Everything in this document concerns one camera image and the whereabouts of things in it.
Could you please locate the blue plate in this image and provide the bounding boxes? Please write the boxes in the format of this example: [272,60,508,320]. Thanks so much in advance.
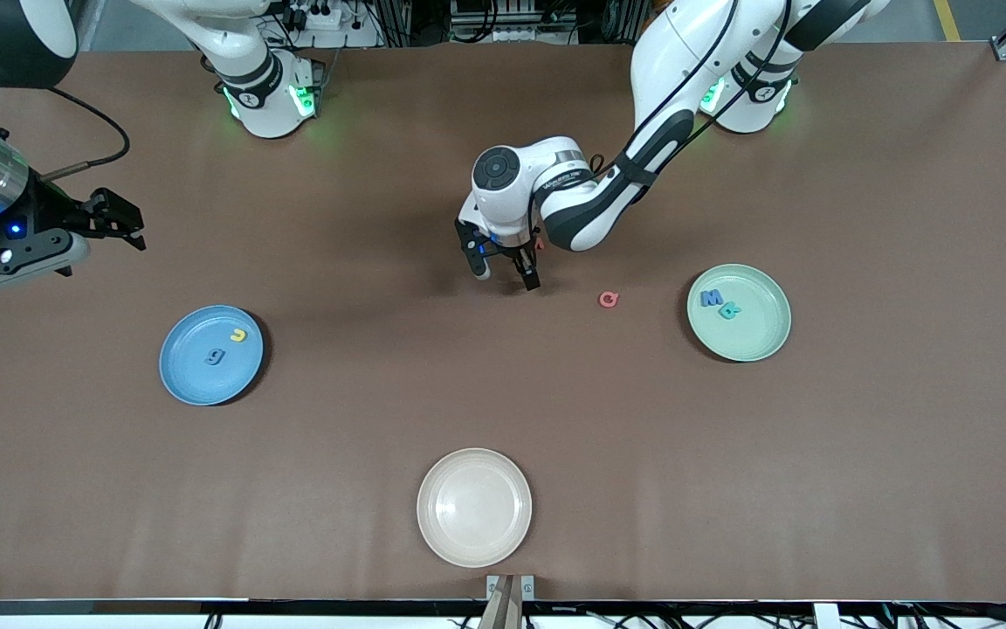
[159,304,265,407]

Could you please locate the metal equipment rack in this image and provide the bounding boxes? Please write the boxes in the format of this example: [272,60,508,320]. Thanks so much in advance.
[449,0,587,45]

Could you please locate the green plate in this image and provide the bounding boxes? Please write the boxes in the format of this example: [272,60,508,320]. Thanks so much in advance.
[686,263,793,363]

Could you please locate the beige plate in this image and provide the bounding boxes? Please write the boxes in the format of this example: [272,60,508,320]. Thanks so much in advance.
[417,447,534,569]

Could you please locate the white power strip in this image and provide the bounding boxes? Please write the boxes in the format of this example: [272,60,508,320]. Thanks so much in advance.
[280,0,345,31]

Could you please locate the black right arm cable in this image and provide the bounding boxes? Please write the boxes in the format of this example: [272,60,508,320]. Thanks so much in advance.
[38,86,132,183]

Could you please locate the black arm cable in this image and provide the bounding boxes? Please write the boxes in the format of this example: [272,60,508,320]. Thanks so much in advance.
[590,0,794,176]
[38,86,132,183]

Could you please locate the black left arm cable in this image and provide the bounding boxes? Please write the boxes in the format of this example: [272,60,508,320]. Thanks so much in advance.
[590,0,794,176]

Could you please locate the metal table edge bracket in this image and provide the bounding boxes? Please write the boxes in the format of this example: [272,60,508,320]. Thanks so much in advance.
[486,574,535,629]

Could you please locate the tangled floor cables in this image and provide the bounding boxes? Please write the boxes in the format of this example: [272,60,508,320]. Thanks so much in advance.
[887,587,1006,629]

